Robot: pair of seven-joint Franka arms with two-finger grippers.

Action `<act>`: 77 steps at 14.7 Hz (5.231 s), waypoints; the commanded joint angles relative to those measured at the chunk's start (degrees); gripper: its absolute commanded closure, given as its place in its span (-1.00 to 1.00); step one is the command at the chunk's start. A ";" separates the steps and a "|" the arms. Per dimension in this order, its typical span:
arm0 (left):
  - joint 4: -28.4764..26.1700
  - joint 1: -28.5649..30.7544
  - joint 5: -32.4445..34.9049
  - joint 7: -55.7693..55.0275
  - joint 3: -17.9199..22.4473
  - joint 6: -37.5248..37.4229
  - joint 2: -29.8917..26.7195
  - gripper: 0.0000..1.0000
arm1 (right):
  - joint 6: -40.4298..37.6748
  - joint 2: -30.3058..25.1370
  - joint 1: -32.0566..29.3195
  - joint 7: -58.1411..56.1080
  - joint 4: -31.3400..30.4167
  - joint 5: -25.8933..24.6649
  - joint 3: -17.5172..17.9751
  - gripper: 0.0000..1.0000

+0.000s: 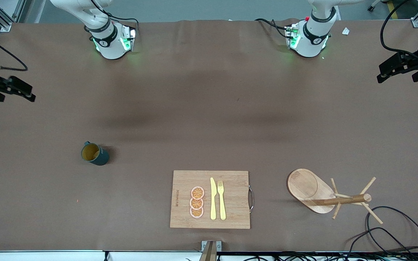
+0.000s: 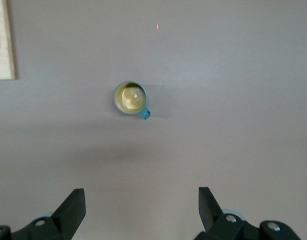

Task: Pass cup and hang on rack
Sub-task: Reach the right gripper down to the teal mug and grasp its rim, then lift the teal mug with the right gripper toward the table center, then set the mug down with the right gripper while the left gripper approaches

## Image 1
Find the dark green cup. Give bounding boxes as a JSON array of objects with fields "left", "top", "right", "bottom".
[{"left": 81, "top": 141, "right": 110, "bottom": 166}]

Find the wooden cup rack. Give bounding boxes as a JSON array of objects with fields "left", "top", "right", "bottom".
[{"left": 287, "top": 168, "right": 384, "bottom": 224}]

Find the wooden cutting board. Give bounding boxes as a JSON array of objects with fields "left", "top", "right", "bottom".
[{"left": 170, "top": 170, "right": 255, "bottom": 229}]

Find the yellow plastic fork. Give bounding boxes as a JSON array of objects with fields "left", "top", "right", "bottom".
[{"left": 218, "top": 181, "right": 227, "bottom": 220}]

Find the yellow plastic knife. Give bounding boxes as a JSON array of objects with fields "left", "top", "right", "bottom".
[{"left": 210, "top": 177, "right": 217, "bottom": 220}]

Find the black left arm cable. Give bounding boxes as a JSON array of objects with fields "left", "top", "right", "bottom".
[{"left": 380, "top": 0, "right": 418, "bottom": 62}]

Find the black right base cable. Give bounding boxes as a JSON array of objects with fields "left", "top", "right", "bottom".
[{"left": 91, "top": 0, "right": 139, "bottom": 35}]

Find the black base cable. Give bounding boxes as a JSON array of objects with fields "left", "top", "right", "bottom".
[
  {"left": 91, "top": 0, "right": 139, "bottom": 35},
  {"left": 255, "top": 18, "right": 291, "bottom": 38}
]

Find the black left base cable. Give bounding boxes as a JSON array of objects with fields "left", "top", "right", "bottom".
[{"left": 255, "top": 18, "right": 291, "bottom": 38}]

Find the white table edge rail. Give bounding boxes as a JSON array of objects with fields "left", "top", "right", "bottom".
[{"left": 0, "top": 250, "right": 418, "bottom": 261}]

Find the black cable bundle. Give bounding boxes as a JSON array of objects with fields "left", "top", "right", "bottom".
[{"left": 184, "top": 252, "right": 418, "bottom": 261}]

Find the metal table bracket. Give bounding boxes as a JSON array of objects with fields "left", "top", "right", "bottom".
[{"left": 199, "top": 240, "right": 222, "bottom": 261}]

